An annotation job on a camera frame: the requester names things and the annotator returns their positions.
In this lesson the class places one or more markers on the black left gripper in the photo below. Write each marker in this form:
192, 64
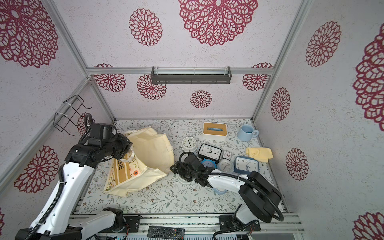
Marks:
116, 136

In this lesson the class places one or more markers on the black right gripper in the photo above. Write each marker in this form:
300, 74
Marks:
181, 167

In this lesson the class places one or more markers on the white twin-bell alarm clock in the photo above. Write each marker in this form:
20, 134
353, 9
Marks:
182, 181

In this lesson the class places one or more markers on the black square alarm clock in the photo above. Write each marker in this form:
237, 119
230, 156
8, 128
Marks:
209, 152

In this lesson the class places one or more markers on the white round flat-face clock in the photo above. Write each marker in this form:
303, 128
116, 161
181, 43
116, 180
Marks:
189, 144

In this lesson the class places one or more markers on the pale blue rounded alarm clock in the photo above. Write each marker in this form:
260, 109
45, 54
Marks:
219, 191

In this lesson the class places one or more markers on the white round alarm clock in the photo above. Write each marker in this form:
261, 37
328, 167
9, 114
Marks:
226, 166

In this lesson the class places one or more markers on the small clear alarm clock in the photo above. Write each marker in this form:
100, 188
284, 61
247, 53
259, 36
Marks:
227, 155

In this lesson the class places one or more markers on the cream floral canvas bag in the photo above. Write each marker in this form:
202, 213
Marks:
148, 160

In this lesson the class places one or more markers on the blue square alarm clock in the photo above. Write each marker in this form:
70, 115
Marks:
244, 165

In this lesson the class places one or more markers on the blue round alarm clock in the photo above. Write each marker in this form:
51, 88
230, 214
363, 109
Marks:
209, 163

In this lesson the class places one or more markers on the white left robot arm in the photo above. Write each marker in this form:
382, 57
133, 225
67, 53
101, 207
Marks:
53, 223

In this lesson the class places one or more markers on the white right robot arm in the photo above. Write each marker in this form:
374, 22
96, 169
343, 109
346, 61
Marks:
261, 198

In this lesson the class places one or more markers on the white wooden-top tissue box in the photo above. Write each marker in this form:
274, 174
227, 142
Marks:
215, 131

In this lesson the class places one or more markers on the light blue mug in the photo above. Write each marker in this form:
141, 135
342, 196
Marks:
247, 133

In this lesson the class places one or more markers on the black remote control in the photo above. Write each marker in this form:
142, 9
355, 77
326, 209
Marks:
166, 233

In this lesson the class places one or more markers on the yellow cloth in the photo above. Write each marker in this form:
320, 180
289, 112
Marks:
260, 154

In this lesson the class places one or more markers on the black wire wall rack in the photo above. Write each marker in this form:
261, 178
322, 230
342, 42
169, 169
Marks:
72, 117

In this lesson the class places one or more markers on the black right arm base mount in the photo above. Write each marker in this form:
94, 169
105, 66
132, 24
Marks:
229, 222

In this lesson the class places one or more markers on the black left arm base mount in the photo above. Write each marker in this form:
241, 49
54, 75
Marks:
129, 223

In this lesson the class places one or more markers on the black wall shelf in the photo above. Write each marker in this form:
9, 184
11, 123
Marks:
192, 77

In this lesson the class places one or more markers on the aluminium front rail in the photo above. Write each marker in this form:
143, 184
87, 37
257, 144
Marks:
208, 224

